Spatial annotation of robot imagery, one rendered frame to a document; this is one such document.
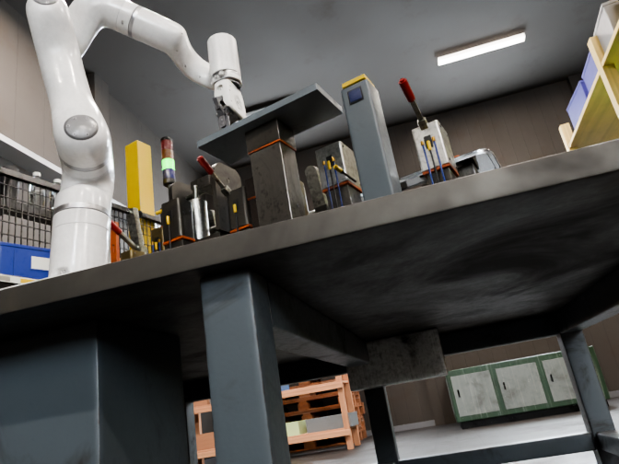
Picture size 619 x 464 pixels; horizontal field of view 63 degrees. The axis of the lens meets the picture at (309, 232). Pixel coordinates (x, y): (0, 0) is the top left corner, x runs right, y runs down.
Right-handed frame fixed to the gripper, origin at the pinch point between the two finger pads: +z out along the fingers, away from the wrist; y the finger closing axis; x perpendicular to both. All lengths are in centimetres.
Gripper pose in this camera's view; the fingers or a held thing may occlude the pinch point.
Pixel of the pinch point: (233, 134)
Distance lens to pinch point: 142.1
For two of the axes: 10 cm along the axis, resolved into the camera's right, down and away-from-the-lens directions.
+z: 1.6, 9.3, -3.3
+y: 3.5, 2.6, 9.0
